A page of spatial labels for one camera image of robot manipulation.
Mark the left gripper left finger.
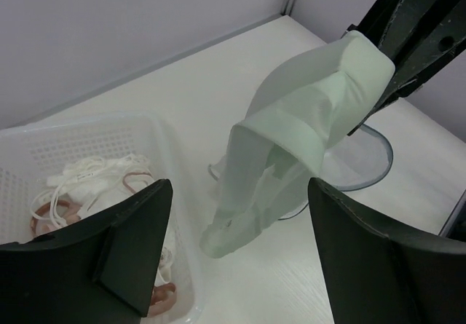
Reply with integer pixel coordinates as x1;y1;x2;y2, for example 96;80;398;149
1;179;172;323

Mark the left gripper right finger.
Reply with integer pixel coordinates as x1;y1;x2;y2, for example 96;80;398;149
308;178;465;323

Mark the white perforated plastic basket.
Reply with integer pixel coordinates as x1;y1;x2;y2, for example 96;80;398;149
1;112;202;323

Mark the blue-trimmed mesh laundry bag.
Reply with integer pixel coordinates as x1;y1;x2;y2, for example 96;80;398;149
209;118;393;225

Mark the light green bra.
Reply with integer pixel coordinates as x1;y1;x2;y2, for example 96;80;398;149
200;31;395;258

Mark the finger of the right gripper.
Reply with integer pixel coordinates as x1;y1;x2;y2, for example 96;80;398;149
370;0;465;114
357;0;426;60

